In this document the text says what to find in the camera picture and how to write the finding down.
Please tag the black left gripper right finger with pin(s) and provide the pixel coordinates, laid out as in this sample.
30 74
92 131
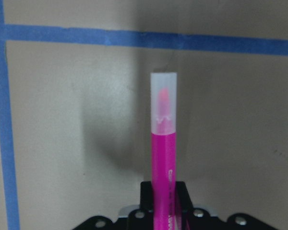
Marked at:
183 201

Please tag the pink highlighter pen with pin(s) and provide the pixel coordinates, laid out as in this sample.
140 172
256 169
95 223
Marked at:
163 97

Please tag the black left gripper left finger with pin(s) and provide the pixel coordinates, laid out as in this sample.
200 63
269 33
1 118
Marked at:
146 196

